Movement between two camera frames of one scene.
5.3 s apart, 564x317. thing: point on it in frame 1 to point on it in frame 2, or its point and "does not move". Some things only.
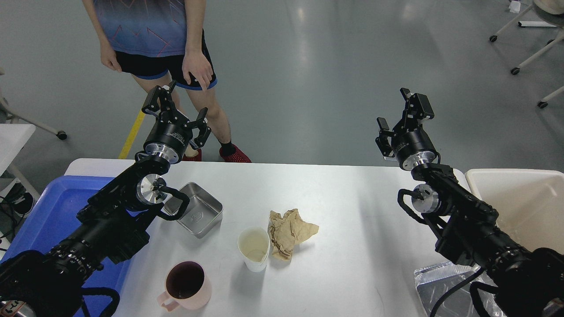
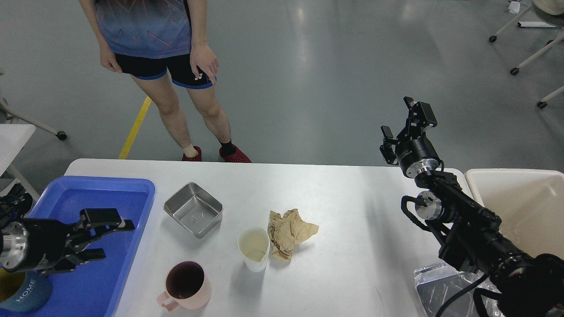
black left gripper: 170,134 to 40,245
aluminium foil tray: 434,282 does not move
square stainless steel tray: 204,212 does not move
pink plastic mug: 188,285 does not move
